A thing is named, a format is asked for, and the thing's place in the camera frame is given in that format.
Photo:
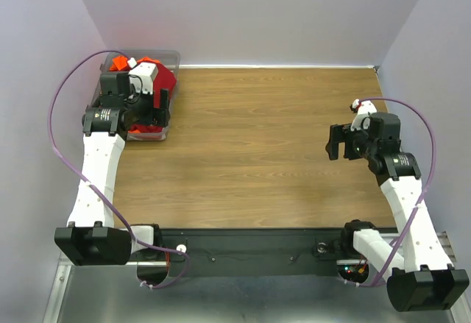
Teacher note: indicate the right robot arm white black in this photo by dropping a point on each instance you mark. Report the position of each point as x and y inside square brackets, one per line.
[418, 273]

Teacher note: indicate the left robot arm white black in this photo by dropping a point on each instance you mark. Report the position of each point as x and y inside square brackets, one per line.
[90, 237]

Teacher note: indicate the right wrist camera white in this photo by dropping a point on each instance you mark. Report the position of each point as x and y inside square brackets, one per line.
[362, 110]

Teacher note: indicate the clear plastic bin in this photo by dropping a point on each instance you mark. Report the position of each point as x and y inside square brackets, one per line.
[134, 95]

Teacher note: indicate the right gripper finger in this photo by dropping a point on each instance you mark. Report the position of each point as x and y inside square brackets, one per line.
[332, 149]
[337, 132]

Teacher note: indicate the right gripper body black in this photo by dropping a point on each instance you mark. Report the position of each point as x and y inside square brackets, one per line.
[337, 141]

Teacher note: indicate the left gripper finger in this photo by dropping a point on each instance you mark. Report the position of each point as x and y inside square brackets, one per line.
[160, 117]
[164, 99]

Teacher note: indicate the aluminium frame rail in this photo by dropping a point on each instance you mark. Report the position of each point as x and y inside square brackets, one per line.
[113, 294]

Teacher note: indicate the orange t shirt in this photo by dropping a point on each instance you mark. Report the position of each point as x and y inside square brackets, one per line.
[121, 63]

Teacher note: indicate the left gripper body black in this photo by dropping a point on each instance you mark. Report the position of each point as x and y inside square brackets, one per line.
[162, 106]

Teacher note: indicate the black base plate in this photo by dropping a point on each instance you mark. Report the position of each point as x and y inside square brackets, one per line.
[265, 252]

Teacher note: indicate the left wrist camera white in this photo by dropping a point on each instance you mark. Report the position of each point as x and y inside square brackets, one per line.
[142, 77]

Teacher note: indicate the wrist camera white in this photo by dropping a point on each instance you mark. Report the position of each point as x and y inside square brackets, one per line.
[142, 77]
[362, 110]

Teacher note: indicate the dark red t shirt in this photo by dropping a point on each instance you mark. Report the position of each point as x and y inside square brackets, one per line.
[165, 80]

